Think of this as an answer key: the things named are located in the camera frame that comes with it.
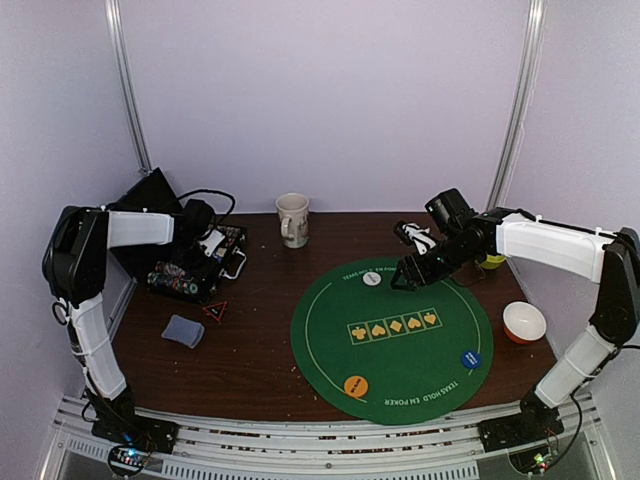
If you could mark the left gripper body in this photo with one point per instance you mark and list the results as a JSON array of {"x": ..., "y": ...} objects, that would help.
[{"x": 189, "y": 257}]

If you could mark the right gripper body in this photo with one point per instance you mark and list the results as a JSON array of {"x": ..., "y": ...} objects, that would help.
[{"x": 417, "y": 266}]

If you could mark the white dealer button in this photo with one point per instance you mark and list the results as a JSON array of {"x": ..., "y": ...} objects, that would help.
[{"x": 371, "y": 278}]

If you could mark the blue small blind button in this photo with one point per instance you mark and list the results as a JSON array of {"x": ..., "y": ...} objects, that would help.
[{"x": 471, "y": 359}]

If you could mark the orange big blind button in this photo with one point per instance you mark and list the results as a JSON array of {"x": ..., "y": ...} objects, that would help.
[{"x": 356, "y": 386}]

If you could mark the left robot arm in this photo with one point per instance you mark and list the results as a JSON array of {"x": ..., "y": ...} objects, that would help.
[{"x": 74, "y": 266}]

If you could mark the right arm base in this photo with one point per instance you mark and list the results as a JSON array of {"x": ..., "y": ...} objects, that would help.
[{"x": 533, "y": 422}]

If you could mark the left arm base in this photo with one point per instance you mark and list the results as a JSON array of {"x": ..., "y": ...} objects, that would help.
[{"x": 142, "y": 433}]

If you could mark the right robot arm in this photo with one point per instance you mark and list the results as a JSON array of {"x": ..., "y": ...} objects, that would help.
[{"x": 608, "y": 260}]

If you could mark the yellow-green plastic bowl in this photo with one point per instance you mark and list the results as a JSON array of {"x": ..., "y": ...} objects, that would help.
[{"x": 492, "y": 262}]

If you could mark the black poker chip case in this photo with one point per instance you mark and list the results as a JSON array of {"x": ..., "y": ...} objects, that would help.
[{"x": 150, "y": 263}]

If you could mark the round green poker mat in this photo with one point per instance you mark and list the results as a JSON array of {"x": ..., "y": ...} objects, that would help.
[{"x": 407, "y": 344}]

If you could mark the red black triangle button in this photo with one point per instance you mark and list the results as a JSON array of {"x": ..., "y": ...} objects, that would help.
[{"x": 216, "y": 311}]

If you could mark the beige ceramic mug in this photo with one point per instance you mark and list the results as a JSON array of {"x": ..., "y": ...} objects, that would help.
[{"x": 293, "y": 212}]

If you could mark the white orange bowl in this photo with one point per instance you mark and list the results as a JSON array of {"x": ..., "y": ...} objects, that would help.
[{"x": 523, "y": 323}]

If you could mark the right aluminium frame post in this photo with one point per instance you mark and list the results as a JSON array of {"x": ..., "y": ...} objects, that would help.
[{"x": 525, "y": 85}]

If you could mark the aluminium frame post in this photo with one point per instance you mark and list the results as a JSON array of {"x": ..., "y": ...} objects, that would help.
[
  {"x": 117, "y": 37},
  {"x": 525, "y": 85}
]

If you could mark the left aluminium frame post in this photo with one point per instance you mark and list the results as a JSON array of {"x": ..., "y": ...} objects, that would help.
[{"x": 117, "y": 37}]

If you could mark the aluminium front rail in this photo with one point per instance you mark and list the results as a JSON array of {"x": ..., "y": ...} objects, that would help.
[{"x": 449, "y": 447}]

